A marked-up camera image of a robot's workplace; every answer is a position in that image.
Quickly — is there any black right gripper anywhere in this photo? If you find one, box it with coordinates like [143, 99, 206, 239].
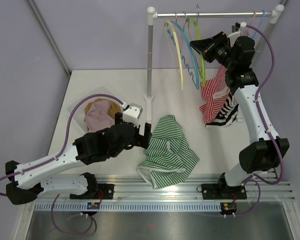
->
[190, 32, 236, 71]

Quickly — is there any green hanger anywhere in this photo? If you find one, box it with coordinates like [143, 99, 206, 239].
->
[192, 4, 206, 87]

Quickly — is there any green striped tank top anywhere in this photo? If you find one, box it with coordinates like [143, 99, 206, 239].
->
[136, 115, 200, 190]

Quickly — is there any cream hanger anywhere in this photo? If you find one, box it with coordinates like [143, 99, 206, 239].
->
[164, 20, 184, 91]

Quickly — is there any brown tank top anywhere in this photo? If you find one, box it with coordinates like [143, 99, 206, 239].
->
[84, 98, 122, 123]

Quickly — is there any pink tank top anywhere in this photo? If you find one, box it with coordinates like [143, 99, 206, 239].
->
[84, 99, 115, 133]

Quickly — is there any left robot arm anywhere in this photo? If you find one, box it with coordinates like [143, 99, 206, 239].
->
[5, 113, 152, 205]

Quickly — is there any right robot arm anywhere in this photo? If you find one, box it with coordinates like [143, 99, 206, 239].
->
[190, 32, 290, 200]

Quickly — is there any red striped tank top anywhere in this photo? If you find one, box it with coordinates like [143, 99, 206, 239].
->
[199, 65, 230, 125]

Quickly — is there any pink hanger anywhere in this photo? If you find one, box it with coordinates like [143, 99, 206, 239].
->
[245, 9, 257, 37]

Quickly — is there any light blue thin hanger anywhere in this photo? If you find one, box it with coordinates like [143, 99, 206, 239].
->
[257, 10, 266, 29]

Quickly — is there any black white striped tank top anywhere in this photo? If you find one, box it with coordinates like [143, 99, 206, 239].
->
[205, 93, 239, 128]

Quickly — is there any white plastic basket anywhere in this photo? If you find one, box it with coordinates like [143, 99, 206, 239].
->
[67, 85, 123, 132]

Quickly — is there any metal clothes rack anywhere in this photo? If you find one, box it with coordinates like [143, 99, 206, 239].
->
[144, 0, 289, 124]

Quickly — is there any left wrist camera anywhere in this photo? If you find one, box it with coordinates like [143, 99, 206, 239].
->
[121, 102, 143, 127]

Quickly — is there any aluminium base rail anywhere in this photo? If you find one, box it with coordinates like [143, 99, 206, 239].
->
[23, 173, 296, 202]

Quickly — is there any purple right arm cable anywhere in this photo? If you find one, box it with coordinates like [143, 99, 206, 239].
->
[241, 23, 283, 218]

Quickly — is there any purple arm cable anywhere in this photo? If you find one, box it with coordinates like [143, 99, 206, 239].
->
[0, 93, 127, 198]
[241, 23, 283, 218]

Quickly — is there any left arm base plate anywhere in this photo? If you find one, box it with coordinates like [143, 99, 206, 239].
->
[69, 183, 115, 200]

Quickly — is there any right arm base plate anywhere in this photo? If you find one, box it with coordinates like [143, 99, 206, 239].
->
[196, 183, 247, 200]

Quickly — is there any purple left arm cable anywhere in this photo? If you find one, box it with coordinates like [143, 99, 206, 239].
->
[0, 93, 127, 198]

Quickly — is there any white slotted cable duct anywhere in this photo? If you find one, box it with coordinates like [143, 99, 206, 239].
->
[34, 201, 221, 212]

